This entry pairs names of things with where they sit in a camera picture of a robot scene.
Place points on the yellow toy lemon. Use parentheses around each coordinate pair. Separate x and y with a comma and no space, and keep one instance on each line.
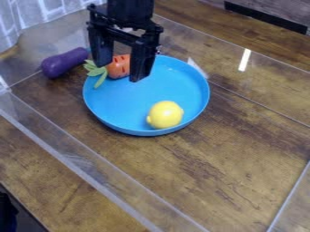
(164,115)

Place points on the purple toy eggplant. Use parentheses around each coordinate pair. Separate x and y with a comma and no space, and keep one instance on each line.
(58,64)

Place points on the orange toy carrot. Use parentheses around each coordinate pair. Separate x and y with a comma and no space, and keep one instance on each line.
(115,70)

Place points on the blue round tray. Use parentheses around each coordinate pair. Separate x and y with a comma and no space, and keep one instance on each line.
(120,102)

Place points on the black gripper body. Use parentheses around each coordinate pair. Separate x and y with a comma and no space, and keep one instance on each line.
(123,21)

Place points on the clear acrylic enclosure wall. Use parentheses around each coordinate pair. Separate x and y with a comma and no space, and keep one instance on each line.
(230,174)

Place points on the white grid curtain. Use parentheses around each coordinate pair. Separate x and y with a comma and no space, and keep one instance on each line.
(20,14)

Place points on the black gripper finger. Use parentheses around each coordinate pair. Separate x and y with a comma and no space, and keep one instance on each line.
(142,58)
(102,45)

